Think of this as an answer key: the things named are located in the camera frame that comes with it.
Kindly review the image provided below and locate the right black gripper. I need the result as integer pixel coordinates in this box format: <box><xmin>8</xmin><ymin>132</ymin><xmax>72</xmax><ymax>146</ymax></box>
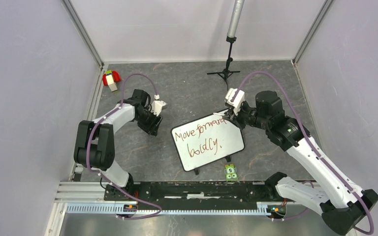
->
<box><xmin>222</xmin><ymin>100</ymin><xmax>270</xmax><ymax>130</ymax></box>

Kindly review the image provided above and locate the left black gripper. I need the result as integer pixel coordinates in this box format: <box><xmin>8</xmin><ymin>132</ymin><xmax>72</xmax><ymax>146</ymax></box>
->
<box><xmin>135</xmin><ymin>107</ymin><xmax>163</xmax><ymax>137</ymax></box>

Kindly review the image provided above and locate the white whiteboard black frame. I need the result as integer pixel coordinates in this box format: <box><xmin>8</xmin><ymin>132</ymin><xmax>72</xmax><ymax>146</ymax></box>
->
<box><xmin>170</xmin><ymin>113</ymin><xmax>245</xmax><ymax>172</ymax></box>

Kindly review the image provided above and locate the white marker red cap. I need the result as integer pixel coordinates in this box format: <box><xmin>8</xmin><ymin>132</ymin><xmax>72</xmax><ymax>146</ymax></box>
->
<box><xmin>213</xmin><ymin>111</ymin><xmax>228</xmax><ymax>117</ymax></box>

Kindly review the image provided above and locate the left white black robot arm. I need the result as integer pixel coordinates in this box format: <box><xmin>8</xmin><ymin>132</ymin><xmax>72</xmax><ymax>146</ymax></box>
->
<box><xmin>73</xmin><ymin>89</ymin><xmax>167</xmax><ymax>200</ymax></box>

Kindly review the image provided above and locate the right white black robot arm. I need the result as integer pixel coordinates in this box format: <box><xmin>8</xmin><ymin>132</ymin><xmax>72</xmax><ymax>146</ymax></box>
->
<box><xmin>224</xmin><ymin>88</ymin><xmax>378</xmax><ymax>236</ymax></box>

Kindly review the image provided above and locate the black tripod stand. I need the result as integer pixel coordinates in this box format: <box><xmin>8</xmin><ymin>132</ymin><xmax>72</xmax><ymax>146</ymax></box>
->
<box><xmin>207</xmin><ymin>37</ymin><xmax>240</xmax><ymax>90</ymax></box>

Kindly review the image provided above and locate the red multicolour toy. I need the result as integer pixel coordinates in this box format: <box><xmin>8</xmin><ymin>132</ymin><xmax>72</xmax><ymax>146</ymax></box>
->
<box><xmin>102</xmin><ymin>70</ymin><xmax>121</xmax><ymax>92</ymax></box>

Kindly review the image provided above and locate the green toy block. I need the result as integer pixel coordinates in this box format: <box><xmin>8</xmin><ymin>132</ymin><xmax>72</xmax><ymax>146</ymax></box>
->
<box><xmin>224</xmin><ymin>164</ymin><xmax>238</xmax><ymax>182</ymax></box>

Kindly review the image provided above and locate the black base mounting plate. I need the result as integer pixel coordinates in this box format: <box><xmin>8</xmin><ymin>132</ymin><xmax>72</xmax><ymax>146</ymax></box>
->
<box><xmin>103</xmin><ymin>181</ymin><xmax>298</xmax><ymax>211</ymax></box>

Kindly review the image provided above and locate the grey cylinder on stand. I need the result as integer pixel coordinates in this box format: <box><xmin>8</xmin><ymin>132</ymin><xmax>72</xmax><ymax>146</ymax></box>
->
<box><xmin>227</xmin><ymin>0</ymin><xmax>245</xmax><ymax>39</ymax></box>

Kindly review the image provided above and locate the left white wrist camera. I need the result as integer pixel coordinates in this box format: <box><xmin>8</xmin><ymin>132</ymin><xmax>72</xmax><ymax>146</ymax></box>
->
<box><xmin>151</xmin><ymin>94</ymin><xmax>167</xmax><ymax>116</ymax></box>

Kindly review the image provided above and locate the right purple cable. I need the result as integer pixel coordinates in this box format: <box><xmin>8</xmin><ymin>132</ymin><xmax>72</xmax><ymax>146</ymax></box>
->
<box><xmin>229</xmin><ymin>71</ymin><xmax>375</xmax><ymax>236</ymax></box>

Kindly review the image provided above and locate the purple cable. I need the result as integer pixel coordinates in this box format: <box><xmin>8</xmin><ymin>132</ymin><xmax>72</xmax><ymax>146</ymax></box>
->
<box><xmin>229</xmin><ymin>71</ymin><xmax>375</xmax><ymax>236</ymax></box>
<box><xmin>85</xmin><ymin>73</ymin><xmax>163</xmax><ymax>221</ymax></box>

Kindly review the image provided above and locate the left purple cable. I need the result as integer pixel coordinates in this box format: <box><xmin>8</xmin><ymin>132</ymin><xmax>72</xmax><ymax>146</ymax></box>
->
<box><xmin>85</xmin><ymin>73</ymin><xmax>163</xmax><ymax>221</ymax></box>

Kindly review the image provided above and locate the aluminium frame rail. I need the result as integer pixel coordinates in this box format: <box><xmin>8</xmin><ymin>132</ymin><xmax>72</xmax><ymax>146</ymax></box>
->
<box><xmin>45</xmin><ymin>181</ymin><xmax>334</xmax><ymax>236</ymax></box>

